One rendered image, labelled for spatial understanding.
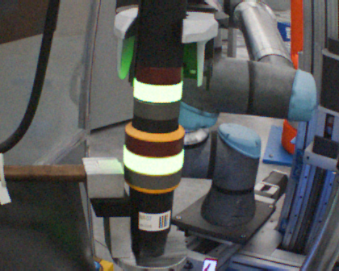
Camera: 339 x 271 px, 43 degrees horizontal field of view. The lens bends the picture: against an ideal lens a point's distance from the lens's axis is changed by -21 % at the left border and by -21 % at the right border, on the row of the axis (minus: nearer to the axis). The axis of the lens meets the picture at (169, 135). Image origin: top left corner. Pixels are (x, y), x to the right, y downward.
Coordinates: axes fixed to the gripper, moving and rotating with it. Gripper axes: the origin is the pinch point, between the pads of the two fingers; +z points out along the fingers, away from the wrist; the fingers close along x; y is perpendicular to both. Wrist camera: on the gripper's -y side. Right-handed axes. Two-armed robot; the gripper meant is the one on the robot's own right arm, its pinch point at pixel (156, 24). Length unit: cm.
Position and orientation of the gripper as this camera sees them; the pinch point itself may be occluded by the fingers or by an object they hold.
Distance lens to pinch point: 35.4
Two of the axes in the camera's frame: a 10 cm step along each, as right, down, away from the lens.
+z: -1.5, 3.5, -9.3
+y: -0.7, 9.3, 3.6
